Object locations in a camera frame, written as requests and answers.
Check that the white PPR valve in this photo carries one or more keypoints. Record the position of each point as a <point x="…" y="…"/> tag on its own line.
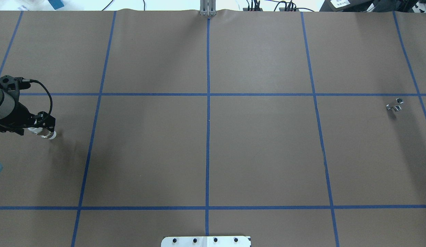
<point x="43" y="133"/>

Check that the small metal pipe fitting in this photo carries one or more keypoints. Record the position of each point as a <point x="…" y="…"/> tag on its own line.
<point x="395" y="105"/>

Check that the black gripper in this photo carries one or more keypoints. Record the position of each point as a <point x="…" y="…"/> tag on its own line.
<point x="16" y="117"/>

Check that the aluminium frame post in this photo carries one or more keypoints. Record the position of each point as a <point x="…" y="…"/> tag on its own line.
<point x="208" y="8"/>

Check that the brown paper table cover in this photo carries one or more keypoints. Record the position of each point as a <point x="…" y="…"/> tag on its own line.
<point x="271" y="125"/>

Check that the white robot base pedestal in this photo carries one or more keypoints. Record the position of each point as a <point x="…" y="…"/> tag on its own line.
<point x="206" y="241"/>

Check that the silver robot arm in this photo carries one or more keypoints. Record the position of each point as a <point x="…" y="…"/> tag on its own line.
<point x="15" y="117"/>

